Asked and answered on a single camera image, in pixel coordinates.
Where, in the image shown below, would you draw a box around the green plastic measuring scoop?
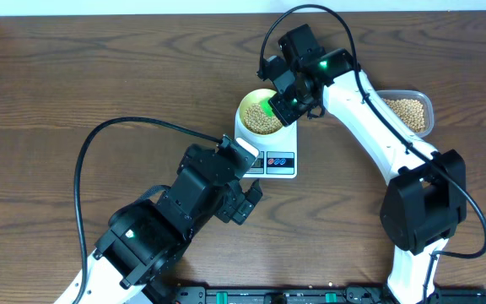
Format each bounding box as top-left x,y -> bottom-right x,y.
259,98 -> 275,117

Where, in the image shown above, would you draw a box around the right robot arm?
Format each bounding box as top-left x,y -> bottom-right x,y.
257,24 -> 467,303

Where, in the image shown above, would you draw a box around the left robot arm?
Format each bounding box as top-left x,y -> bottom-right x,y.
58,138 -> 262,303

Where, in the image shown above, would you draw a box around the white digital kitchen scale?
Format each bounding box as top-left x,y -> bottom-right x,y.
235,110 -> 298,179

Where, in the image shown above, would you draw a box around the yellow bowl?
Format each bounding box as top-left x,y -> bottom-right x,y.
237,89 -> 276,135

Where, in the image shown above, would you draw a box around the soybeans in yellow bowl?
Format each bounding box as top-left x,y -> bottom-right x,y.
243,103 -> 283,135

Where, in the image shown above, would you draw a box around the clear container of soybeans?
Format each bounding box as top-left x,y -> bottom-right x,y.
377,90 -> 435,138

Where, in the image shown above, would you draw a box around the left black cable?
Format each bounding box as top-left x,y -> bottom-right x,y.
72,116 -> 224,304

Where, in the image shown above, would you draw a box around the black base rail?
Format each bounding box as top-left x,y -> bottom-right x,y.
143,281 -> 486,304

